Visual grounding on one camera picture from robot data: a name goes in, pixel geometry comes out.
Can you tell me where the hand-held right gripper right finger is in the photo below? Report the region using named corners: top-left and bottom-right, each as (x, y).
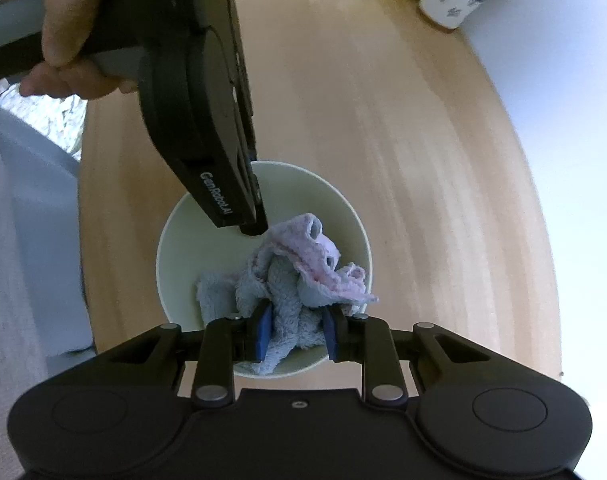
top-left (321, 306), bottom-right (491, 407)

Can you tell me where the person's left hand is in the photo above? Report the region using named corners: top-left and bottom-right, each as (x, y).
top-left (18, 0), bottom-right (140, 102)

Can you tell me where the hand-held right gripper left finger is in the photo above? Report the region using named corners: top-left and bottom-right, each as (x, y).
top-left (104, 305), bottom-right (274, 408)

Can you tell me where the pale green bowl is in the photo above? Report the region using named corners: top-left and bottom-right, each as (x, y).
top-left (156, 161), bottom-right (373, 378)

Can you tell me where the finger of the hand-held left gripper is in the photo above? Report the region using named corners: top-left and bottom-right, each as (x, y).
top-left (236, 152), bottom-right (270, 237)

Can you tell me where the person's light grey clothing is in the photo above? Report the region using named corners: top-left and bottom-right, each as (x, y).
top-left (0, 100), bottom-right (98, 480)

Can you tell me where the grey fluffy cloth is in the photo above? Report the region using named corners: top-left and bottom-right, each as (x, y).
top-left (196, 213), bottom-right (380, 377)

